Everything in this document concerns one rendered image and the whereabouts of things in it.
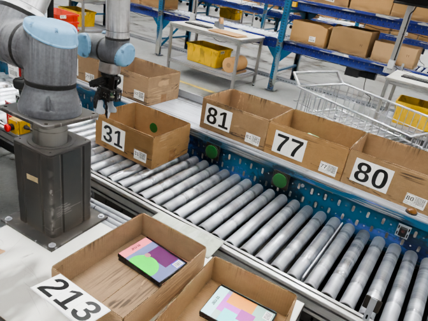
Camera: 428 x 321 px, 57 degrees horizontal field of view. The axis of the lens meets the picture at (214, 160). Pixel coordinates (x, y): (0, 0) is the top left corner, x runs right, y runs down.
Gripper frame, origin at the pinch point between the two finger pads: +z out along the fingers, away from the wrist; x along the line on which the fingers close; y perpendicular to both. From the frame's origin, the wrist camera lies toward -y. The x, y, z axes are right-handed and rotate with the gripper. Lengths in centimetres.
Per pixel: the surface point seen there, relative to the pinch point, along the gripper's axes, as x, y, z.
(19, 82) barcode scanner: -17.0, -35.0, -6.5
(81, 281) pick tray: -53, 55, 29
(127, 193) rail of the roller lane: -6.3, 27.0, 25.6
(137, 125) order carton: 44.0, -16.6, 15.8
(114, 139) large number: 15.0, -5.2, 15.5
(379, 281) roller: 16, 129, 23
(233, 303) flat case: -32, 95, 24
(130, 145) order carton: 15.2, 5.5, 15.1
